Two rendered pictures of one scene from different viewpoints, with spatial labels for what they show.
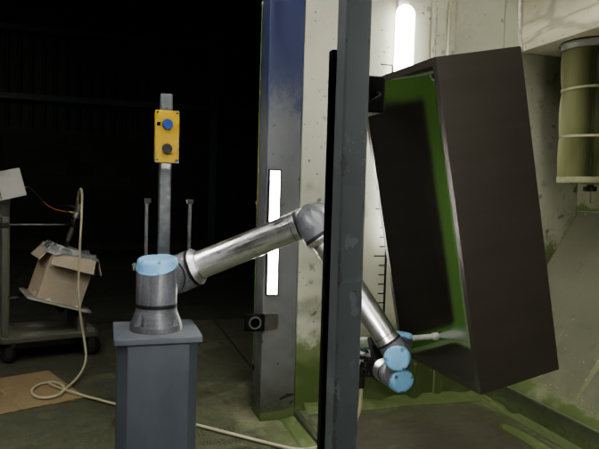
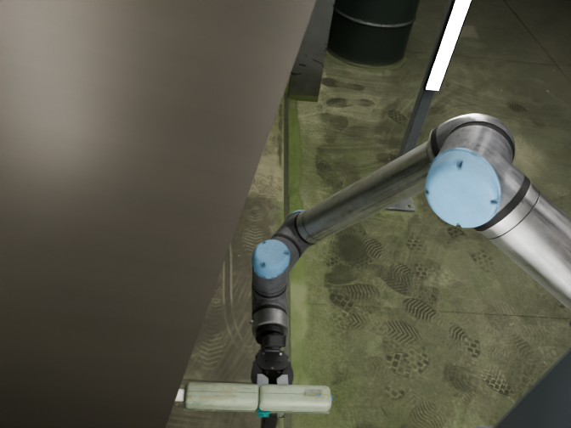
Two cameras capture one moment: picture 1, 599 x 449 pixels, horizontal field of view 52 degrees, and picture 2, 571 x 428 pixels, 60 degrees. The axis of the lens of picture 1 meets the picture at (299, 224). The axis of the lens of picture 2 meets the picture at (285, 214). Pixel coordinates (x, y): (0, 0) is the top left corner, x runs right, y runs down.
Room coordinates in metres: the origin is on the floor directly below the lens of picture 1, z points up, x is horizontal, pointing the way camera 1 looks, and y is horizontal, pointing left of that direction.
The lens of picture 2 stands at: (3.05, -0.21, 1.56)
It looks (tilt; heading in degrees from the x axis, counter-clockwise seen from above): 44 degrees down; 191
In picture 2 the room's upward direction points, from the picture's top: 8 degrees clockwise
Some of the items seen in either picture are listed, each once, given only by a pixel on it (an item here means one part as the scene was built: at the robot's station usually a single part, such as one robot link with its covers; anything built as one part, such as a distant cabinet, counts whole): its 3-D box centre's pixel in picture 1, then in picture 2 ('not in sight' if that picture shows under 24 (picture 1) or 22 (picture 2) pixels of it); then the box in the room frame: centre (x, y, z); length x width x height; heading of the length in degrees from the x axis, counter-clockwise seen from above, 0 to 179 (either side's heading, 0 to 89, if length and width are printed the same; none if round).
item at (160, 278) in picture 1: (158, 279); not in sight; (2.30, 0.52, 0.83); 0.17 x 0.15 x 0.18; 169
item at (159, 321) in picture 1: (156, 315); not in sight; (2.29, 0.52, 0.69); 0.19 x 0.19 x 0.10
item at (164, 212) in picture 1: (163, 255); not in sight; (3.16, 0.69, 0.82); 0.06 x 0.06 x 1.64; 17
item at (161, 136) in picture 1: (166, 136); not in sight; (3.11, 0.67, 1.42); 0.12 x 0.06 x 0.26; 107
